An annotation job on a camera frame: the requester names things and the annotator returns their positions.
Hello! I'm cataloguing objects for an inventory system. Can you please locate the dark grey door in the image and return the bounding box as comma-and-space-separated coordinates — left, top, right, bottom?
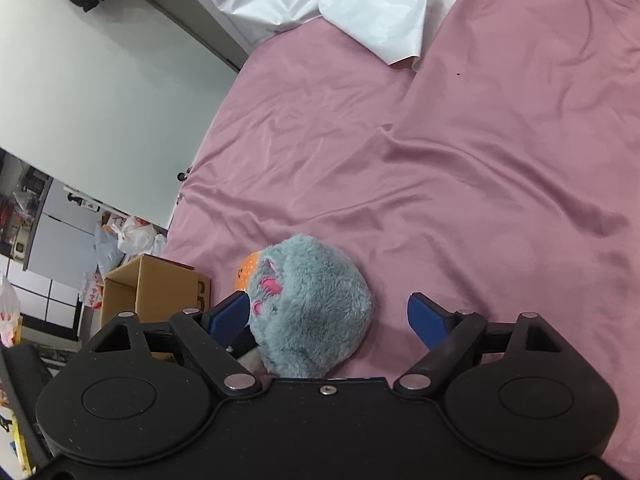
125, 0, 252, 74

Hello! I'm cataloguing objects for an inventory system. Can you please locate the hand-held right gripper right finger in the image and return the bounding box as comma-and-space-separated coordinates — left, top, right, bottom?
393, 291, 560, 397

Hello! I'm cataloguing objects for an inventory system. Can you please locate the yellow-edged table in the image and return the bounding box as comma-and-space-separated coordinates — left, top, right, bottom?
0, 325, 66, 480

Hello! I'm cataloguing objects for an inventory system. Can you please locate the grey plastic bag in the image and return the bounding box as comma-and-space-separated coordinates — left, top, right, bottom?
94, 222, 126, 274

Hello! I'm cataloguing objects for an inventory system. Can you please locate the grey fluffy plush toy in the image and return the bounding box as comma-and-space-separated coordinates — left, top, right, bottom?
247, 233, 373, 379

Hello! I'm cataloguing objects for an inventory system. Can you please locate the cardboard box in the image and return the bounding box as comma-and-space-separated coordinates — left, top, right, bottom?
101, 254, 212, 333

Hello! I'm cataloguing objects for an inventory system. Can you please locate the white cover sheet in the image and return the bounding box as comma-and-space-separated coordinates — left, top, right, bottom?
160, 0, 473, 67

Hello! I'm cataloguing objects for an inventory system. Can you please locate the kitchen shelf with clutter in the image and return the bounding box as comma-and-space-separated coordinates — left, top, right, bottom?
0, 152, 54, 262

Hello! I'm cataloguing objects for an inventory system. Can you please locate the pink bed sheet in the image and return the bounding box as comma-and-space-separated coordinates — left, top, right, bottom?
162, 0, 640, 480

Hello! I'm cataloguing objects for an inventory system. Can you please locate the red and white packet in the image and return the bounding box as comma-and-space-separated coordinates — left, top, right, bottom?
79, 271, 106, 310

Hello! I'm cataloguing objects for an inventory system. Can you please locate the clear plastic bag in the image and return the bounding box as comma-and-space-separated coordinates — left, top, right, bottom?
0, 272, 24, 349

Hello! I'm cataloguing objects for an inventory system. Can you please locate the burger plush toy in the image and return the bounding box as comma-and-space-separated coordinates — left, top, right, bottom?
234, 250, 263, 292

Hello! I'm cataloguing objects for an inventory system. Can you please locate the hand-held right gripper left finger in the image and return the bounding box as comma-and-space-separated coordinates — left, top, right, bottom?
90, 290, 263, 397

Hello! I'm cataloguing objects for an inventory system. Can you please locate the white plastic bag red print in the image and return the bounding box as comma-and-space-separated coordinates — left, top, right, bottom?
116, 215, 157, 254

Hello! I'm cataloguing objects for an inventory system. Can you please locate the black and white soft item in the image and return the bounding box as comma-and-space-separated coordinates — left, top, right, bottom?
229, 329, 267, 377

